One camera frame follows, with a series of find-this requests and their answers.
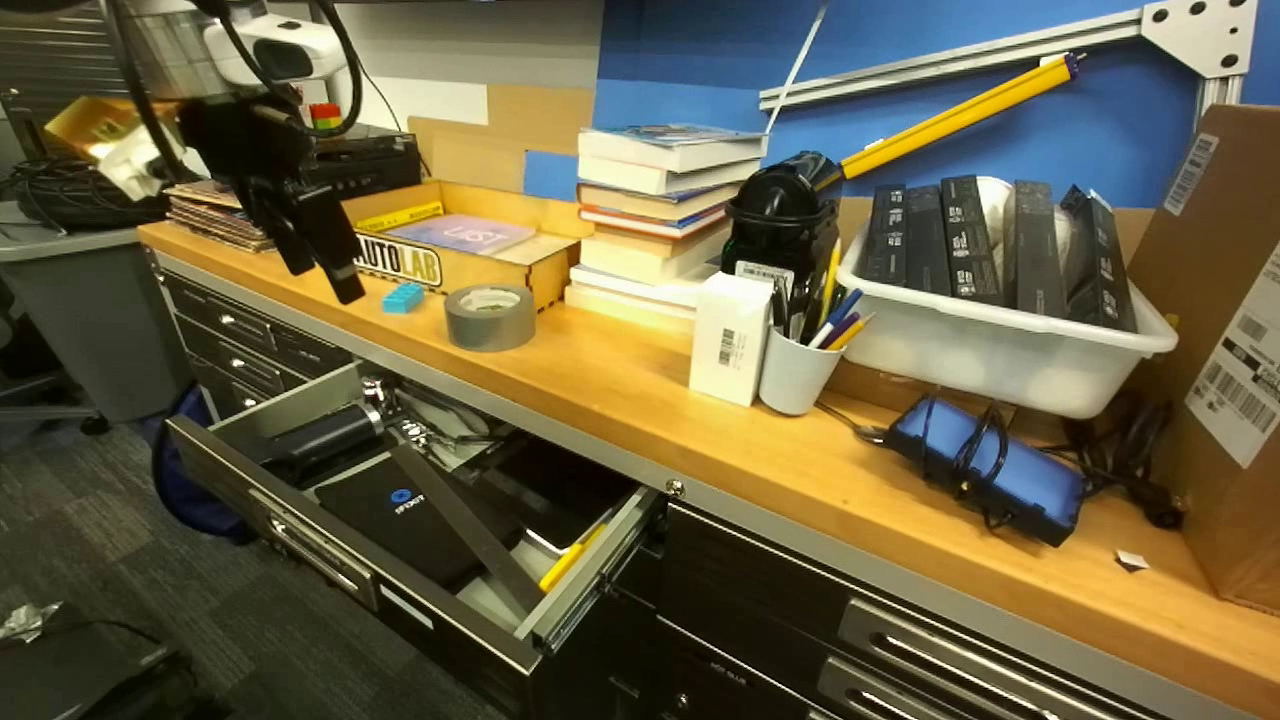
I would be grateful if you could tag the black tape dispenser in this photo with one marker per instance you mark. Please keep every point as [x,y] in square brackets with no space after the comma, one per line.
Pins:
[781,215]

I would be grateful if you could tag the black iFixit case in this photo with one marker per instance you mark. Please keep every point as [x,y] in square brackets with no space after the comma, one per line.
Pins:
[386,515]

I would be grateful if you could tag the thin white rod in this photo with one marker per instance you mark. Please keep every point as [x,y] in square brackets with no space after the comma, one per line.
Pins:
[798,74]

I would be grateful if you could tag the thick white book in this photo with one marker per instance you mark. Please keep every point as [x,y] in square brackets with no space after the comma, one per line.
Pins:
[642,253]

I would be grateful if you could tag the yellow cardboard box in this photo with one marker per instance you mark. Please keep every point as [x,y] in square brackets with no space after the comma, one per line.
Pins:
[85,126]

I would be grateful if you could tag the grey side desk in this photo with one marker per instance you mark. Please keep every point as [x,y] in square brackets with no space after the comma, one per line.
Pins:
[92,323]

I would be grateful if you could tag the yellow metal bar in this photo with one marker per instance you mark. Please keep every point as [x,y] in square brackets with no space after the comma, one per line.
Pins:
[954,120]

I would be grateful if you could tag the black keyboard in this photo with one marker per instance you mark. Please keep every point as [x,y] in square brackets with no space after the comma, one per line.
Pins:
[74,202]

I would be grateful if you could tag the white pen cup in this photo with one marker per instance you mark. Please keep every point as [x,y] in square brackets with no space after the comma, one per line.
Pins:
[798,379]

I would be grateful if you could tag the grey metal drawer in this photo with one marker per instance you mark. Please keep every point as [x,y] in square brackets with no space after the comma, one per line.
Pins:
[335,555]

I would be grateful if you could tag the white rectangular box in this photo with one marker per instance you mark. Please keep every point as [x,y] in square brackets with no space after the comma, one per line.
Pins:
[726,340]

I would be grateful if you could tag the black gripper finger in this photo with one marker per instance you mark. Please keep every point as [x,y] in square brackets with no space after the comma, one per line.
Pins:
[282,231]
[335,253]

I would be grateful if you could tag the white paperback book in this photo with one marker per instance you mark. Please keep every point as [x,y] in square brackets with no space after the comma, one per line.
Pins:
[642,176]

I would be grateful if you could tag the large white book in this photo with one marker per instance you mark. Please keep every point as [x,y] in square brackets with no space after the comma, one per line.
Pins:
[623,294]

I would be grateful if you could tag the flat steel bar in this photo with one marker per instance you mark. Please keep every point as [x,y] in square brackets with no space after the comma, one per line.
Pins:
[466,526]

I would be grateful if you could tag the glossy cover book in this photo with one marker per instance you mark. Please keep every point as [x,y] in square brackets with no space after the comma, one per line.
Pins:
[672,145]

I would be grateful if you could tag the brown edged book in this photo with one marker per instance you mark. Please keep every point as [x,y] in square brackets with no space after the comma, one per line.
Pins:
[642,202]

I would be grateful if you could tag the blue pen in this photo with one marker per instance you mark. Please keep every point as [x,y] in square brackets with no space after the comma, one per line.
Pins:
[843,316]

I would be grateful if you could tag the blue bag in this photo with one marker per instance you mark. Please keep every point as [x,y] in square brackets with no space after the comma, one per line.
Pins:
[181,487]

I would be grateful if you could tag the blue power adapter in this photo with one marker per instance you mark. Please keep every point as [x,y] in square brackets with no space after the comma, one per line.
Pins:
[1027,487]

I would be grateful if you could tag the stack of magazines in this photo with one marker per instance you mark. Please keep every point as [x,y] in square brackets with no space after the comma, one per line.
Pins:
[215,215]

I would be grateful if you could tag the cardboard box with labels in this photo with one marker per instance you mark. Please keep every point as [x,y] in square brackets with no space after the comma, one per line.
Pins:
[1203,335]

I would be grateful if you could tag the black slim box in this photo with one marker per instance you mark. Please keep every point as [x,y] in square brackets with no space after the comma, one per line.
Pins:
[929,241]
[1096,262]
[881,233]
[1033,253]
[969,241]

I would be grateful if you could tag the grey duct tape roll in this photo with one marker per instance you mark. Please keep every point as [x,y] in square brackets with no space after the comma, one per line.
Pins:
[466,327]

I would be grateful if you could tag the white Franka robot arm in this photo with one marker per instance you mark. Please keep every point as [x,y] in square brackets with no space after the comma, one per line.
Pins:
[287,50]

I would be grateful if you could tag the blue toy brick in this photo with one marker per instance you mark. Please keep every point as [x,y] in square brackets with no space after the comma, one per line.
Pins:
[401,296]

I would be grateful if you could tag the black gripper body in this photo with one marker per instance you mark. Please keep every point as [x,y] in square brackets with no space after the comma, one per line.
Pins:
[253,140]

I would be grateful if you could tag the black equipment case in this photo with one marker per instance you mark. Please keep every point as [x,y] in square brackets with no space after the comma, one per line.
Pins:
[374,162]

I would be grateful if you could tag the purple UIST book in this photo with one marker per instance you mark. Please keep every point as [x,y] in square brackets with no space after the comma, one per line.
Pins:
[462,233]

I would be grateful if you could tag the yellow pencil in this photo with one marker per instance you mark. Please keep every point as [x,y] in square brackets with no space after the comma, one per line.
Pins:
[834,273]

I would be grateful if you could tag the white plastic bin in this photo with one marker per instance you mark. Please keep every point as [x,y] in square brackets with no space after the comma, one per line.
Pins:
[987,354]

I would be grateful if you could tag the aluminium rail with bracket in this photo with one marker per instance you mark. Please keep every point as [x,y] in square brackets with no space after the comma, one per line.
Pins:
[1203,35]

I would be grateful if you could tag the thin tan book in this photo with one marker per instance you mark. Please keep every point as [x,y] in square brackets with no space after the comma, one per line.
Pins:
[633,223]

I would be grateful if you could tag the wooden Autolab tray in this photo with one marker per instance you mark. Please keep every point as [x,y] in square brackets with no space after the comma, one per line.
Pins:
[532,273]

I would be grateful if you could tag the black metal drawer cabinet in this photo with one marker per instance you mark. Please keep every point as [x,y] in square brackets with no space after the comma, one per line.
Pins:
[745,603]

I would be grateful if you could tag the crumpled grey wrapper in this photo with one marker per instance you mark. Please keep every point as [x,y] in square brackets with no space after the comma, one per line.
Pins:
[24,621]

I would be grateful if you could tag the small white scrap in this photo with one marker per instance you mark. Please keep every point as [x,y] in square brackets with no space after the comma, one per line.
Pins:
[1129,560]

